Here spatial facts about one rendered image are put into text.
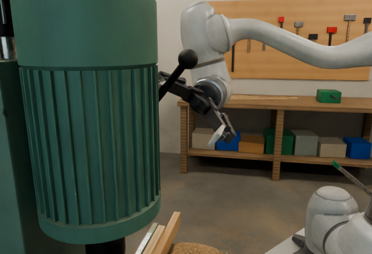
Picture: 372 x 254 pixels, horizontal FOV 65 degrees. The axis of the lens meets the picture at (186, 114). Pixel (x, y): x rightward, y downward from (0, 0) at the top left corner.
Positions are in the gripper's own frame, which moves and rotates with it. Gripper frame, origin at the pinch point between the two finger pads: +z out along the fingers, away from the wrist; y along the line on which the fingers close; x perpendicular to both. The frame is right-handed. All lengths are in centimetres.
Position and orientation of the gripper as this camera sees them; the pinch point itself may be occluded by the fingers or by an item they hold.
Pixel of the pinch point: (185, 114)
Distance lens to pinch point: 52.7
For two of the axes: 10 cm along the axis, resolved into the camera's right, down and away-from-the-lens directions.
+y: -7.6, -6.5, 0.5
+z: -2.4, 2.2, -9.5
